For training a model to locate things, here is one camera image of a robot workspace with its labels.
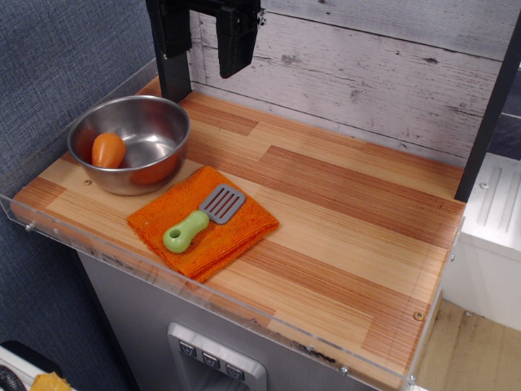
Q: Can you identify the white side unit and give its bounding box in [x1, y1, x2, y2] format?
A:
[440, 153, 520, 330]

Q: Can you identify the clear acrylic table guard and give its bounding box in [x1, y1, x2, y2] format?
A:
[0, 59, 466, 388]

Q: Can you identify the green handled grey spatula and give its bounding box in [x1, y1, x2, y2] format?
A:
[162, 183, 246, 254]

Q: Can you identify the silver dispenser button panel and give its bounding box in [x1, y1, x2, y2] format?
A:
[168, 322, 268, 390]

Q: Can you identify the stainless steel bowl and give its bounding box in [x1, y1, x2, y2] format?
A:
[68, 95, 190, 196]

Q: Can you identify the orange folded cloth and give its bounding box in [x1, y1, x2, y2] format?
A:
[127, 166, 279, 283]

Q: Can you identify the black left frame post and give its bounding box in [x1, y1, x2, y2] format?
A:
[148, 11, 191, 103]

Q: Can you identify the black frame post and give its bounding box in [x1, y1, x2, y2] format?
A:
[454, 15, 520, 202]
[148, 11, 191, 103]

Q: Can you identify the black right frame post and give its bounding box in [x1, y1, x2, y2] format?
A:
[454, 15, 520, 202]

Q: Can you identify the grey toy fridge cabinet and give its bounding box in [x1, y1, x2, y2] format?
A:
[80, 254, 369, 390]

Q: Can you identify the orange plastic carrot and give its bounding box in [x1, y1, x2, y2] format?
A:
[91, 133, 126, 169]

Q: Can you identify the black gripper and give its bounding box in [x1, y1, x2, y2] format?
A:
[146, 0, 265, 79]

